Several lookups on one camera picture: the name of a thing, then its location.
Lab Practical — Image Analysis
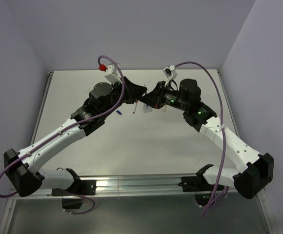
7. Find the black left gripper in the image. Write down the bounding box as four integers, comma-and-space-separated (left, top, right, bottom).
101, 76, 147, 118

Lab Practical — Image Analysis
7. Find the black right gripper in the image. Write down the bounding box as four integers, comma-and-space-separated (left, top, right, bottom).
140, 80, 189, 111

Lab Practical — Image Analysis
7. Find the orange marker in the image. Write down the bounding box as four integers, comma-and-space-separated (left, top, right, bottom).
143, 105, 148, 114

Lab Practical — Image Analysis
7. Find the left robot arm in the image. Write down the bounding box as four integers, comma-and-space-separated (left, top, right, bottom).
4, 78, 147, 197

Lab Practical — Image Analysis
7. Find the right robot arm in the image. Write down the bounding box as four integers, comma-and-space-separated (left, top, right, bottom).
140, 78, 274, 199

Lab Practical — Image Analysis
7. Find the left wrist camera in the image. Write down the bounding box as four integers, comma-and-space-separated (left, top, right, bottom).
99, 63, 122, 84

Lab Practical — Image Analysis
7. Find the aluminium rail frame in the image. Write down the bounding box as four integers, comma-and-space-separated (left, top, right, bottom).
0, 71, 279, 234

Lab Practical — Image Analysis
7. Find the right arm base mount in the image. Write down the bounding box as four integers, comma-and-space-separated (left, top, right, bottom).
178, 173, 214, 207

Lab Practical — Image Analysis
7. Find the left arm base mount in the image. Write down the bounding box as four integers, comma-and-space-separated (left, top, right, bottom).
51, 179, 97, 210

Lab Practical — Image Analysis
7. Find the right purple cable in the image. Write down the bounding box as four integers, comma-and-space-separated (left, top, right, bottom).
174, 61, 230, 218

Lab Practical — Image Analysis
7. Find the purple cable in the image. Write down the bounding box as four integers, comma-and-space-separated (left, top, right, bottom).
0, 56, 126, 215
174, 61, 230, 218

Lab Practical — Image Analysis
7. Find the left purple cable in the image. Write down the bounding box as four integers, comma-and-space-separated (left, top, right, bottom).
0, 56, 126, 215

